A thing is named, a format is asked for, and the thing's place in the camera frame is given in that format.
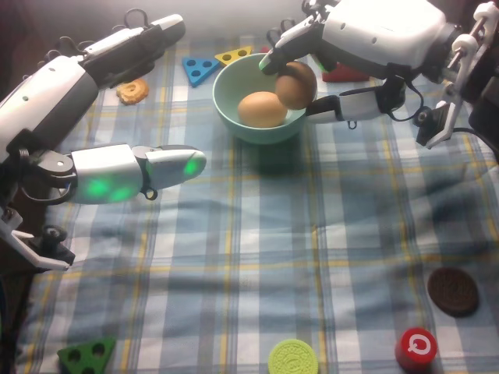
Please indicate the blue triangle block with holes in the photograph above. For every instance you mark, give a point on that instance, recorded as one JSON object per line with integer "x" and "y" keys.
{"x": 197, "y": 70}

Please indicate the blue plaid cloth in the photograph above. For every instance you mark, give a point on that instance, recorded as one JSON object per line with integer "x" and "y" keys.
{"x": 249, "y": 253}

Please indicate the red cylinder with white logo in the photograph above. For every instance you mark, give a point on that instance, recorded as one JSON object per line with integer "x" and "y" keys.
{"x": 415, "y": 348}

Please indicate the yellow flower biscuit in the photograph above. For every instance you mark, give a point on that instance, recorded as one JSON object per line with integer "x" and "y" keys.
{"x": 132, "y": 91}

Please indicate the yellow triangle block with holes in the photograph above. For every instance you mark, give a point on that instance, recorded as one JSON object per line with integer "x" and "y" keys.
{"x": 232, "y": 56}

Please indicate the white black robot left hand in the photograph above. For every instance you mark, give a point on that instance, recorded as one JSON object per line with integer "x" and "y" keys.
{"x": 47, "y": 93}

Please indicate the teal bowl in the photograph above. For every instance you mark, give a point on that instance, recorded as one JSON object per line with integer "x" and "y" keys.
{"x": 253, "y": 134}

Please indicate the red rectangular block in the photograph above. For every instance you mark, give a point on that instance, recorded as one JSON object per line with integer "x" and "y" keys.
{"x": 347, "y": 75}

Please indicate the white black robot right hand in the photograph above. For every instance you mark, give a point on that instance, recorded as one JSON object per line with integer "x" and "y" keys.
{"x": 382, "y": 31}

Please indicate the green triangle block with holes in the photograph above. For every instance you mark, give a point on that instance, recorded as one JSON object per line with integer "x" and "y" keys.
{"x": 87, "y": 356}

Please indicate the brown egg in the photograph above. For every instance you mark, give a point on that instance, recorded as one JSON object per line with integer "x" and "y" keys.
{"x": 261, "y": 110}
{"x": 296, "y": 91}

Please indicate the green sandwich cookie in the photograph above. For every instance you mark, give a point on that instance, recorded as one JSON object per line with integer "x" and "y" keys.
{"x": 292, "y": 357}

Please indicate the small red block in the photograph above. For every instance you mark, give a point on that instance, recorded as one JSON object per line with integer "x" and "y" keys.
{"x": 264, "y": 50}

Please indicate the brown sandwich cookie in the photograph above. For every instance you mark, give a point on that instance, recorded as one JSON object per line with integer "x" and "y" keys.
{"x": 452, "y": 291}

